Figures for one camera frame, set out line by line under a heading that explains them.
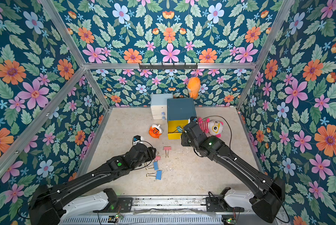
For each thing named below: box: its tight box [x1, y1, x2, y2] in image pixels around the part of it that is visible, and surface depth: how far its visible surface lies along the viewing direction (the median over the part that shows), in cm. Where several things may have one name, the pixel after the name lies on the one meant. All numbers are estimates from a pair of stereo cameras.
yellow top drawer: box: [167, 120, 190, 140], surface depth 90 cm
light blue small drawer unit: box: [150, 93, 174, 120], surface depth 105 cm
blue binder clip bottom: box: [145, 170, 163, 181], surface depth 86 cm
